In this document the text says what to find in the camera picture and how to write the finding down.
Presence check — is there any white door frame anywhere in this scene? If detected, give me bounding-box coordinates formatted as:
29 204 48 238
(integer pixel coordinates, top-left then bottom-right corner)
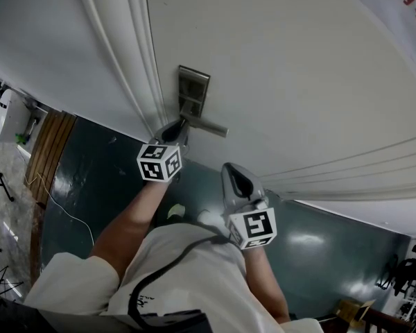
73 0 416 203

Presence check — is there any black chest cable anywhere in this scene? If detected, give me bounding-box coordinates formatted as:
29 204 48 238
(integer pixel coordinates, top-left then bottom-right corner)
127 234 230 330

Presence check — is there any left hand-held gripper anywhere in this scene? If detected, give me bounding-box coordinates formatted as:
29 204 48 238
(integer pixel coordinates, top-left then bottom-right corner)
137 118 190 184

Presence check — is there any white paper door sign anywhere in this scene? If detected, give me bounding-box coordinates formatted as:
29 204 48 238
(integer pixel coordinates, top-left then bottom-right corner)
331 0 416 94

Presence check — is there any cardboard box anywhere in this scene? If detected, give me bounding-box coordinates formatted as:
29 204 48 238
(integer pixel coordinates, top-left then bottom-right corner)
333 298 377 323

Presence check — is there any metal door lock plate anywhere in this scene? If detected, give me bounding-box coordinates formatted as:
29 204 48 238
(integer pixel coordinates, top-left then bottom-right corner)
177 65 211 119

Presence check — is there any dark wooden furniture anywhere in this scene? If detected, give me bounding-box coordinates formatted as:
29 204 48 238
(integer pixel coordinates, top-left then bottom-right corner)
361 307 416 333

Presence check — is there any person's white shirt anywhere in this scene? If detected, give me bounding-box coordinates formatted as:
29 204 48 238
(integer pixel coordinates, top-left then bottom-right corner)
23 222 326 333

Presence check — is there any black strap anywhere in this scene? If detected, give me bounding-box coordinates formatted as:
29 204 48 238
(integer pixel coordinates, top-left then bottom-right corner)
137 309 213 333

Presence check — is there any wooden slat panel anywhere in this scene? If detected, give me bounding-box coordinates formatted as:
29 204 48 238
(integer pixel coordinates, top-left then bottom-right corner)
23 110 78 205

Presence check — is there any metal lever door handle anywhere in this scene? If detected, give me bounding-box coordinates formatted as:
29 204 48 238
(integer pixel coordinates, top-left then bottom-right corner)
179 108 229 139

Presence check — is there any thin white floor cable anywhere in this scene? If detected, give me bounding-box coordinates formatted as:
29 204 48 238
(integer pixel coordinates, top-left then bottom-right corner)
26 171 96 246

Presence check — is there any white oval device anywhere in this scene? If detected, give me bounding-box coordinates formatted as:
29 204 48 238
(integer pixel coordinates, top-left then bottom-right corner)
0 88 15 143

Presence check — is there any person's shoe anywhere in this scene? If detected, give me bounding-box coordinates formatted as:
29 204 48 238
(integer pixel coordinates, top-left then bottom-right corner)
166 203 187 219
196 209 227 236

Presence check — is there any black metal stand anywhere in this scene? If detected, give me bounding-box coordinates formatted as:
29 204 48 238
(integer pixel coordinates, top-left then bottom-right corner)
0 171 15 256

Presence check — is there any black equipment pile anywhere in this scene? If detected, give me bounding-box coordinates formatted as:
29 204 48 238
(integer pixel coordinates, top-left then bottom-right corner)
375 240 416 298

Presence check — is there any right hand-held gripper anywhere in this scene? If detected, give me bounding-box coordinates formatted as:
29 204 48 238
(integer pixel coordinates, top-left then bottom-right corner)
220 162 277 251

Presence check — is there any person's right forearm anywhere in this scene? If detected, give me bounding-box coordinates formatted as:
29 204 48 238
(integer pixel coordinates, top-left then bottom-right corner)
241 246 292 325

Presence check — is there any person's left shoe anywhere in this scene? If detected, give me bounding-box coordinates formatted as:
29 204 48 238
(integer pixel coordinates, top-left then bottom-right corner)
166 203 187 219

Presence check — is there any person's left forearm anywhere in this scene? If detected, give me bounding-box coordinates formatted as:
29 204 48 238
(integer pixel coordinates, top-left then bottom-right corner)
89 180 170 284

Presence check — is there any white door with handle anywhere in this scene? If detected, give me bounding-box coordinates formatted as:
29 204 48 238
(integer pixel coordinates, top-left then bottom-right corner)
144 0 416 200

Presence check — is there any person's right shoe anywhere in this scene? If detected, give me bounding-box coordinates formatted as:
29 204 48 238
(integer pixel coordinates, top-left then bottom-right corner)
196 209 227 236

